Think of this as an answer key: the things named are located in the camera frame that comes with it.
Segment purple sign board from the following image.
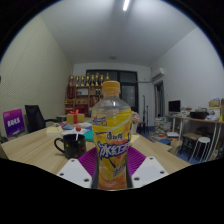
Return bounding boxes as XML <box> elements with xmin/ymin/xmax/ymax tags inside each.
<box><xmin>2</xmin><ymin>108</ymin><xmax>26</xmax><ymax>138</ymax></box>

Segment black mug coloured dots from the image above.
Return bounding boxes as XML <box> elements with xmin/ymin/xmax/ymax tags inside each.
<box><xmin>53</xmin><ymin>133</ymin><xmax>88</xmax><ymax>160</ymax></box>

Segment black bag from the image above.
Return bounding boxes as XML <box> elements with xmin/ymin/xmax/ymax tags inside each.
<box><xmin>189</xmin><ymin>110</ymin><xmax>209</xmax><ymax>120</ymax></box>

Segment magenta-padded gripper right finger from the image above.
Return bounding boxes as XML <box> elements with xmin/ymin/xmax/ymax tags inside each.
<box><xmin>125</xmin><ymin>146</ymin><xmax>170</xmax><ymax>189</ymax></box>

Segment white wall air conditioner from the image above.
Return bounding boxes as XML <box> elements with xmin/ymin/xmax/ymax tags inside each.
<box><xmin>150</xmin><ymin>67</ymin><xmax>166</xmax><ymax>83</ymax></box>

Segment black office chair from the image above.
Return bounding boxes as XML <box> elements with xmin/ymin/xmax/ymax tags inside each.
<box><xmin>24</xmin><ymin>104</ymin><xmax>63</xmax><ymax>134</ymax></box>

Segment teal book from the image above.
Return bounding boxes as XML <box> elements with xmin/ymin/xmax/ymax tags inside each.
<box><xmin>82</xmin><ymin>129</ymin><xmax>95</xmax><ymax>143</ymax></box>

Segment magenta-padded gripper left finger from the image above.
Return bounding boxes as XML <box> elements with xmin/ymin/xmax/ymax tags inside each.
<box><xmin>56</xmin><ymin>147</ymin><xmax>100</xmax><ymax>190</ymax></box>

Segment ceiling tube light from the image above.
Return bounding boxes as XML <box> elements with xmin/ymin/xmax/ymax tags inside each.
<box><xmin>121</xmin><ymin>0</ymin><xmax>132</xmax><ymax>12</ymax></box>

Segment black computer monitor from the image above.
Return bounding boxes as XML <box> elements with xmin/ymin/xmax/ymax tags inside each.
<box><xmin>168</xmin><ymin>99</ymin><xmax>182</xmax><ymax>116</ymax></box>

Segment white round stool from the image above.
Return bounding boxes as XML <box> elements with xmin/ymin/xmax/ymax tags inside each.
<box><xmin>193</xmin><ymin>136</ymin><xmax>212</xmax><ymax>163</ymax></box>

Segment yellow-labelled drink bottle orange cap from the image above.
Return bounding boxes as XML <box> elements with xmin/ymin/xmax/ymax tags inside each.
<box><xmin>90</xmin><ymin>80</ymin><xmax>133</xmax><ymax>191</ymax></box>

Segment white pot pink flowers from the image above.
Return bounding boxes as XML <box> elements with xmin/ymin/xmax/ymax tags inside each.
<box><xmin>130</xmin><ymin>110</ymin><xmax>141</xmax><ymax>135</ymax></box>

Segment wooden stool dark legs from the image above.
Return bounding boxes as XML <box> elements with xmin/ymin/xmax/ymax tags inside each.
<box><xmin>181</xmin><ymin>132</ymin><xmax>203</xmax><ymax>158</ymax></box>

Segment yellow gift box red ribbon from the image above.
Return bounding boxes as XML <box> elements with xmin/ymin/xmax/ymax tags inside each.
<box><xmin>66</xmin><ymin>109</ymin><xmax>86</xmax><ymax>126</ymax></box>

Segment stack of books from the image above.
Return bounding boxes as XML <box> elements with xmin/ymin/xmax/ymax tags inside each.
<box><xmin>153</xmin><ymin>116</ymin><xmax>173</xmax><ymax>141</ymax></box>

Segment wooden side desk white legs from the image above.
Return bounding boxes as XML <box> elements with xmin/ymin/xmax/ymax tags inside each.
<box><xmin>166</xmin><ymin>113</ymin><xmax>224</xmax><ymax>162</ymax></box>

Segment kraft paper notebook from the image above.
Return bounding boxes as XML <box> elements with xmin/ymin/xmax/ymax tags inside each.
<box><xmin>129</xmin><ymin>133</ymin><xmax>141</xmax><ymax>146</ymax></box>

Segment white paper sheet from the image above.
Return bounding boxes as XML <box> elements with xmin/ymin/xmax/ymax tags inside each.
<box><xmin>61</xmin><ymin>127</ymin><xmax>91</xmax><ymax>137</ymax></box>

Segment red shelf unit with trophies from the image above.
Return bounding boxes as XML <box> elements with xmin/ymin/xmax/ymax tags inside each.
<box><xmin>64</xmin><ymin>73</ymin><xmax>111</xmax><ymax>118</ymax></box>

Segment black tripod stand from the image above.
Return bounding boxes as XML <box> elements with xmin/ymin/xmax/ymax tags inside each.
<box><xmin>141</xmin><ymin>94</ymin><xmax>150</xmax><ymax>126</ymax></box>

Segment beige notepad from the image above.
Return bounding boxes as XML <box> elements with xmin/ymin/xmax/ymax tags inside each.
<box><xmin>45</xmin><ymin>125</ymin><xmax>64</xmax><ymax>137</ymax></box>

